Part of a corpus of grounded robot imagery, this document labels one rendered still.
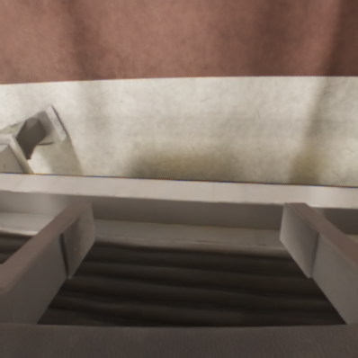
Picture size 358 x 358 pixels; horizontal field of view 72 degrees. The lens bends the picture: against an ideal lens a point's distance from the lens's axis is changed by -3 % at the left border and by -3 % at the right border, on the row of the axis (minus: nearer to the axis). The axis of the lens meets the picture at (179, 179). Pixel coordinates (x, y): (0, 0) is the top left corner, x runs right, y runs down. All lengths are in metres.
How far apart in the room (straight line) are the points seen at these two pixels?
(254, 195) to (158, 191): 0.17
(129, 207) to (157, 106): 0.38
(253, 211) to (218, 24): 0.48
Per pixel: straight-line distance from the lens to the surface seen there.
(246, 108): 0.82
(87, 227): 0.16
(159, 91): 0.81
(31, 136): 0.94
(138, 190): 0.48
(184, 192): 0.46
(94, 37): 0.82
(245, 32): 0.75
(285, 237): 0.17
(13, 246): 0.71
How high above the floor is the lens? 0.74
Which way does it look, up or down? 50 degrees down
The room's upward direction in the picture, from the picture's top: 169 degrees counter-clockwise
